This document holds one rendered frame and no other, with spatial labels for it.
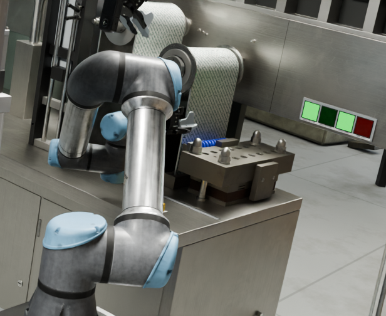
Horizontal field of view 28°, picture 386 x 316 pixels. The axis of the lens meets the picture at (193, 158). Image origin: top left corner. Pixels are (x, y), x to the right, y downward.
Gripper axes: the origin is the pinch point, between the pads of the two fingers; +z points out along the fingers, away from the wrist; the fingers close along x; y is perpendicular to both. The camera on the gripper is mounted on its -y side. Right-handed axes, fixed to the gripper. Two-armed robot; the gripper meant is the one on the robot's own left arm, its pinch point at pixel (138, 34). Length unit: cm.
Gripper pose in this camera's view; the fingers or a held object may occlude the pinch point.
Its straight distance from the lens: 219.2
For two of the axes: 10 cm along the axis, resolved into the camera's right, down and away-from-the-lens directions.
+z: 3.3, 5.4, 7.8
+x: -7.9, -3.0, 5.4
